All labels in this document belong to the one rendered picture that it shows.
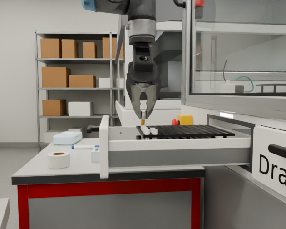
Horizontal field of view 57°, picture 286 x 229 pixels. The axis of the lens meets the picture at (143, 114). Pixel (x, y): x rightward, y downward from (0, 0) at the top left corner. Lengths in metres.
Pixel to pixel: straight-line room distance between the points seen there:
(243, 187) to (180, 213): 0.28
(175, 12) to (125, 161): 1.15
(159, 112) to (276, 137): 1.05
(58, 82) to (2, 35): 1.45
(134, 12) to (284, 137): 0.45
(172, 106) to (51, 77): 3.34
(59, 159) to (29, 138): 4.45
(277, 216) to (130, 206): 0.45
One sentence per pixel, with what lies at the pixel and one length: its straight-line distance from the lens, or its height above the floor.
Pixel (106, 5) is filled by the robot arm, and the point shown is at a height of 1.20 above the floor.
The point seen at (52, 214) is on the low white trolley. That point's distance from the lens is 0.90.
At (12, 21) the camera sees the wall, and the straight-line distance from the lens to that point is 5.49.
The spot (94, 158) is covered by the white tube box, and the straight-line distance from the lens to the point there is 0.93.
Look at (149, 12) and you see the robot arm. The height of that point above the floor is 1.20.
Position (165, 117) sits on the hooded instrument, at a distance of 1.53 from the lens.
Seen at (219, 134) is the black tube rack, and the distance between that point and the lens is 0.66.
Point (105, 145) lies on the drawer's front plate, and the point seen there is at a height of 0.89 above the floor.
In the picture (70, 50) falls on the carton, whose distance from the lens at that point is 4.56.
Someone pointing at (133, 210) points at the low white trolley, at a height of 0.63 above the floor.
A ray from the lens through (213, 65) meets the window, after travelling 0.90.
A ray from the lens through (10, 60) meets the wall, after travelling 5.41.
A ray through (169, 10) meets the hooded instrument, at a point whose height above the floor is 1.46.
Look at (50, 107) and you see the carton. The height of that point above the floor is 0.76.
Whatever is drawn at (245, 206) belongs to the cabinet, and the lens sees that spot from 0.70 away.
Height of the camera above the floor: 1.00
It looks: 5 degrees down
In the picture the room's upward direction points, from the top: straight up
